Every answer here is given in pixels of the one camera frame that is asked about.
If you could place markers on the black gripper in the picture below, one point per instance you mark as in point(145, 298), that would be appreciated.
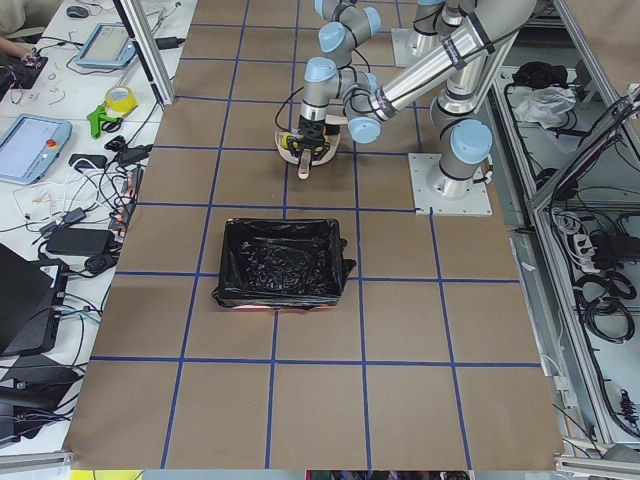
point(310, 128)

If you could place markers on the yellow potato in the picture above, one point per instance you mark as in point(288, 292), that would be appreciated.
point(284, 140)

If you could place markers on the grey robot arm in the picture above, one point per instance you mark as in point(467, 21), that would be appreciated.
point(457, 46)
point(347, 27)

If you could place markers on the bin with black bag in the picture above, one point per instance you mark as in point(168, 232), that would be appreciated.
point(282, 264)

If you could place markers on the yellow tape roll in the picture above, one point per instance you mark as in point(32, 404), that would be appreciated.
point(121, 99)

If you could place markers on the green plastic tool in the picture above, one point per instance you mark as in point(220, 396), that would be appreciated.
point(100, 121)

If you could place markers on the blue teach pendant upper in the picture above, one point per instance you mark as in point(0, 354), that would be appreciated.
point(108, 47)

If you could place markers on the blue teach pendant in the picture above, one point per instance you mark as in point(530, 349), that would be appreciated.
point(108, 47)
point(30, 146)

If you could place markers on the black cloth bundle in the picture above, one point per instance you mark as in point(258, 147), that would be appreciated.
point(540, 75)

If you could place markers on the white crumpled cloth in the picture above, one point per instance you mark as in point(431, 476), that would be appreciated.
point(548, 107)

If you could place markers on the black power brick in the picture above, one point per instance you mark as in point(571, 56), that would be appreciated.
point(80, 242)

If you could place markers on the grey computer mouse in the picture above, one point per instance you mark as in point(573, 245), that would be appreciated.
point(77, 12)

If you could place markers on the blue teach pendant lower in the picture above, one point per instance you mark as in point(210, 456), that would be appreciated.
point(30, 146)

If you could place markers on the black laptop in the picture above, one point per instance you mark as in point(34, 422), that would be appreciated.
point(30, 293)

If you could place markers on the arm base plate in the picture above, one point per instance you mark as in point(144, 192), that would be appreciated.
point(407, 47)
point(436, 194)

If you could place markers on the aluminium frame post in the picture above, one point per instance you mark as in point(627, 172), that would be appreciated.
point(132, 16)

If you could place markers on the aluminium frame rail right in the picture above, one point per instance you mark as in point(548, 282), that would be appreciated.
point(606, 34)

